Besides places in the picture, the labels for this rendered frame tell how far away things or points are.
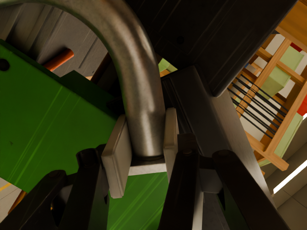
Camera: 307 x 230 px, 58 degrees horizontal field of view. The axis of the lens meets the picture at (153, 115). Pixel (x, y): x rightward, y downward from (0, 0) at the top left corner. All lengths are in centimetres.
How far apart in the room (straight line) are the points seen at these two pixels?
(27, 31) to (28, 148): 10
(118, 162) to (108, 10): 9
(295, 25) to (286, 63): 271
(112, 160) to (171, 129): 4
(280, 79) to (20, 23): 335
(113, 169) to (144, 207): 12
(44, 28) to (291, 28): 84
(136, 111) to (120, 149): 3
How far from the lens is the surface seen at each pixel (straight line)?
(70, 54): 70
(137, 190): 27
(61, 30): 65
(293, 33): 100
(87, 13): 19
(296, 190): 821
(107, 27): 19
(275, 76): 350
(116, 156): 16
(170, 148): 15
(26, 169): 29
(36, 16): 26
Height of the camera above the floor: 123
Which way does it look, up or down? 6 degrees down
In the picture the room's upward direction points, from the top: 129 degrees clockwise
